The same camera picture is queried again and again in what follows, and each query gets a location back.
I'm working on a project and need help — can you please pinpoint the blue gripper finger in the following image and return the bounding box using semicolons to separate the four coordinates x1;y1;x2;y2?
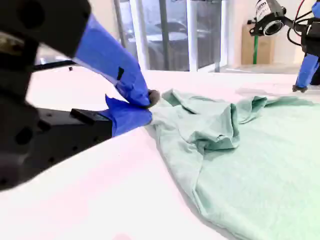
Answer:
292;52;320;94

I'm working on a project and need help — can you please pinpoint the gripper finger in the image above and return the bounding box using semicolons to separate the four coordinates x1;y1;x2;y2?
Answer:
37;94;153;173
0;0;161;109

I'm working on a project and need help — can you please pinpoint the pale green T-shirt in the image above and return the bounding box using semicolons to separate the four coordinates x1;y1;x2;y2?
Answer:
146;88;320;240

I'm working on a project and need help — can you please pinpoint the brown cardboard box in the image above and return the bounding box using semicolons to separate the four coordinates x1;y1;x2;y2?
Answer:
241;24;276;65

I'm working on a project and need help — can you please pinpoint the green pole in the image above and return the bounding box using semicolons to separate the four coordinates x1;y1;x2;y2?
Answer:
252;31;259;65

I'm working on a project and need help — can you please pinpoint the flat black bar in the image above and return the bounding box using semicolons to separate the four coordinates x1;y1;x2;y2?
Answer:
31;59;76;72

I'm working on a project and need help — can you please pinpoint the white framed glass door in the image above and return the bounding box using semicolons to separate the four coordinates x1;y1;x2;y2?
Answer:
113;0;230;73

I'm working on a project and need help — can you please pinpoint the black cable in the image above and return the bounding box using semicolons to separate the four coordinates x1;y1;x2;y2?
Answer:
286;24;304;47

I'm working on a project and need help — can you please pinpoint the red cable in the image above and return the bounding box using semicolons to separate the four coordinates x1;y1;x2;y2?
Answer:
292;0;306;25

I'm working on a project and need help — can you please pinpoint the black camera box with lens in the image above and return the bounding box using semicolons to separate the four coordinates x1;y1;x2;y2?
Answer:
248;0;296;38

